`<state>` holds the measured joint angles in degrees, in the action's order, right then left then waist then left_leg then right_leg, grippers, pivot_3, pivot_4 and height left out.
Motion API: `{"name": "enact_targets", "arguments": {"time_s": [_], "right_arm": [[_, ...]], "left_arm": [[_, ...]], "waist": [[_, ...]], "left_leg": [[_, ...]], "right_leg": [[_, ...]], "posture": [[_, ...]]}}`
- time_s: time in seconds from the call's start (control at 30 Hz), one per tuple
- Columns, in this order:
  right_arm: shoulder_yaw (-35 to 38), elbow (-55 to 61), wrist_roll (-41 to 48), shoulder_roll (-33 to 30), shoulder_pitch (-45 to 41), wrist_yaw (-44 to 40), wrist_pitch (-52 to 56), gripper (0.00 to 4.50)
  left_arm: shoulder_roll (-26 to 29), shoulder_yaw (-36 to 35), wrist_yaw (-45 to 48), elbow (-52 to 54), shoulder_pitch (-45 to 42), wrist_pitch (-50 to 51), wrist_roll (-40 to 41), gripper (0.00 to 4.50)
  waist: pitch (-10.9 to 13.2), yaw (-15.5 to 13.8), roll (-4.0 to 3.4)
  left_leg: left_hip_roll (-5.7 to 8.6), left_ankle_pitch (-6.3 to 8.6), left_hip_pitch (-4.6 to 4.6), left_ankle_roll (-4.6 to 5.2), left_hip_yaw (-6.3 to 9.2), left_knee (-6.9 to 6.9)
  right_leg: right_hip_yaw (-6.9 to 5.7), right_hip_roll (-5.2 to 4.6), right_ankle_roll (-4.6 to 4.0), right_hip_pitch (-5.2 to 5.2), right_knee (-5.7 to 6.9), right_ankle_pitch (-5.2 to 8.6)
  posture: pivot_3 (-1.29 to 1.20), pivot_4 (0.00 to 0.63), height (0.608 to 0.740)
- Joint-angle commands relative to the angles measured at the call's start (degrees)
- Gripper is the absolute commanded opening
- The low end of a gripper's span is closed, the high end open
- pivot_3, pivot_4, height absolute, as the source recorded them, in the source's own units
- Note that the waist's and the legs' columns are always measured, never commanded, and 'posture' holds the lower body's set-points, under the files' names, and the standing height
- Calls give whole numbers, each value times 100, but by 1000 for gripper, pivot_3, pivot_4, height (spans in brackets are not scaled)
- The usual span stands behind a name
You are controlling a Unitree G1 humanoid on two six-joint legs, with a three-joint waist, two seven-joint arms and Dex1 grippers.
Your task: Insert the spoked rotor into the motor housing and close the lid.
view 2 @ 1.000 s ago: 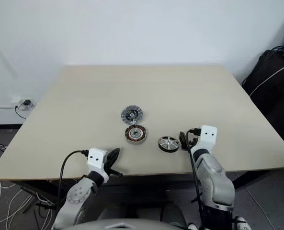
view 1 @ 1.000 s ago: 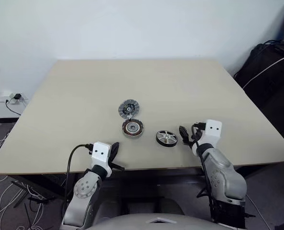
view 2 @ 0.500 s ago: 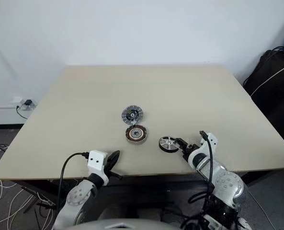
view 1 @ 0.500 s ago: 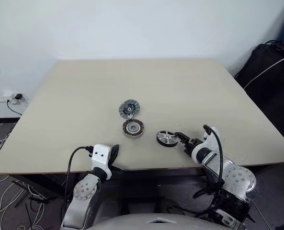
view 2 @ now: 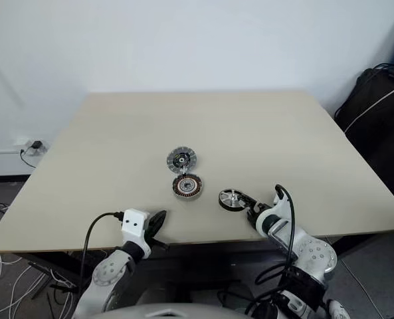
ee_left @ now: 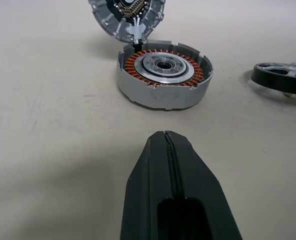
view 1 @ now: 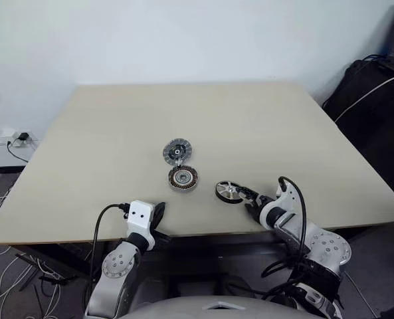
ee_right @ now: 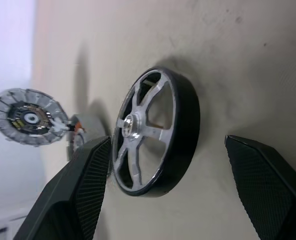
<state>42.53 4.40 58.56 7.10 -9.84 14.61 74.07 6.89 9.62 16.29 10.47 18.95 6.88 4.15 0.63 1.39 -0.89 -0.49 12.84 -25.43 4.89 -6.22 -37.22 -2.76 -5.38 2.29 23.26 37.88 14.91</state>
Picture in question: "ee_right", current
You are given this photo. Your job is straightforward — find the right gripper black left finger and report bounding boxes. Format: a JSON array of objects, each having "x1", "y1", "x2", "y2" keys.
[{"x1": 12, "y1": 135, "x2": 112, "y2": 240}]

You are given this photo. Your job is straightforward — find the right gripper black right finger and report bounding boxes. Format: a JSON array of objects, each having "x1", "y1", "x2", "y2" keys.
[{"x1": 224, "y1": 134, "x2": 296, "y2": 240}]

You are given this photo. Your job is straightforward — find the silver round motor lid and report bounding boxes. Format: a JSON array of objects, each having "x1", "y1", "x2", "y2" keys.
[{"x1": 67, "y1": 114, "x2": 108, "y2": 154}]

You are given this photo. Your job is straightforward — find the black rotor with silver spokes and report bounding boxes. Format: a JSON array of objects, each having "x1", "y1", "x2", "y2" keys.
[{"x1": 111, "y1": 65, "x2": 201, "y2": 199}]

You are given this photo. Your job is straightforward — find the silver motor housing with windings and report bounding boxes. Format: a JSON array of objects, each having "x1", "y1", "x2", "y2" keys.
[{"x1": 0, "y1": 87, "x2": 71, "y2": 149}]

